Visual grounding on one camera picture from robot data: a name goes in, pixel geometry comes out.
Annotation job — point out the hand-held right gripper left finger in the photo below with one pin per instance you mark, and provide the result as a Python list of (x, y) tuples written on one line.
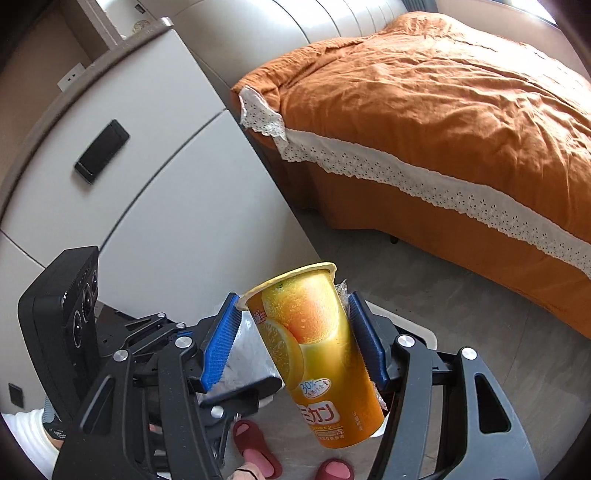
[(221, 344)]

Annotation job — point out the orange paper cup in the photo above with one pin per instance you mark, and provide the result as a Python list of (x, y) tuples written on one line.
[(314, 350)]

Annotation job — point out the clear plastic bag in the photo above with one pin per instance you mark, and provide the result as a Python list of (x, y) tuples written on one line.
[(249, 355)]

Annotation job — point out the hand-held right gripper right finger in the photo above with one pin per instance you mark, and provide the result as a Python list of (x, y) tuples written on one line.
[(364, 339)]

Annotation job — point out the white padded headboard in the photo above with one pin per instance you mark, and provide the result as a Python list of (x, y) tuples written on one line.
[(300, 27)]

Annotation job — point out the red slipper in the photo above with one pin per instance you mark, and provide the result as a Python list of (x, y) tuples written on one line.
[(334, 470), (256, 443)]

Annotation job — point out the white cabinet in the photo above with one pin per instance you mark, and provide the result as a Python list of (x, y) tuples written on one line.
[(161, 207)]

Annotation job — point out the person's left forearm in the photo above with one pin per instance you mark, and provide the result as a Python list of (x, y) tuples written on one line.
[(27, 438)]

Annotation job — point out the bed with orange cover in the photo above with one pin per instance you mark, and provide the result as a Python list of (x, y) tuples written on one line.
[(438, 92)]

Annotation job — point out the white wall socket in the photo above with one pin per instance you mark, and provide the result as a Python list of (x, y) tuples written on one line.
[(71, 76)]

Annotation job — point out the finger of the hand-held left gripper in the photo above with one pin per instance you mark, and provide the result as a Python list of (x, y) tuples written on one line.
[(147, 327), (240, 392)]

